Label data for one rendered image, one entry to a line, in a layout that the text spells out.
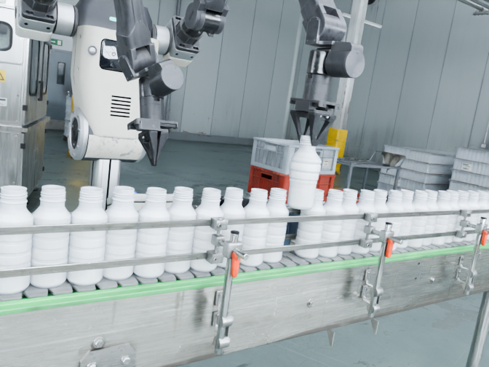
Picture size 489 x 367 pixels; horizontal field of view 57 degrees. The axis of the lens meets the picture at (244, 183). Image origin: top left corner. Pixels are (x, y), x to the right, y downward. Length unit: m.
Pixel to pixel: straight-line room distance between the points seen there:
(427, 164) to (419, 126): 4.94
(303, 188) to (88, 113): 0.69
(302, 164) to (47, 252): 0.54
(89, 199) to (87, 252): 0.09
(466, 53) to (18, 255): 12.19
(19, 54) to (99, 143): 3.07
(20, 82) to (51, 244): 3.67
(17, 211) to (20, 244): 0.05
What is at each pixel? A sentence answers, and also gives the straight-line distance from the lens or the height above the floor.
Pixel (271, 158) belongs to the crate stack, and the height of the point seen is 0.98.
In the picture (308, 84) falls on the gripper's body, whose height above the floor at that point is 1.40.
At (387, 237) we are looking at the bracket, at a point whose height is 1.08.
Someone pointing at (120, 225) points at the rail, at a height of 1.11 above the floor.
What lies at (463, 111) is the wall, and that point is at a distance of 12.33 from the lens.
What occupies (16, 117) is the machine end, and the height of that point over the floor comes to 0.96.
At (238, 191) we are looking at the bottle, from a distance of 0.93.
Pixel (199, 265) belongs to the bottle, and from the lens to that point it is 0.91.
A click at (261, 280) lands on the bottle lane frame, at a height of 0.98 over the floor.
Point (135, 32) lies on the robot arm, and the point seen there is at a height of 1.46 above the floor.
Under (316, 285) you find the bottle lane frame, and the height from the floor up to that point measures 0.95.
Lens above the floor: 1.34
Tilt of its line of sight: 10 degrees down
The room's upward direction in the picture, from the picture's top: 8 degrees clockwise
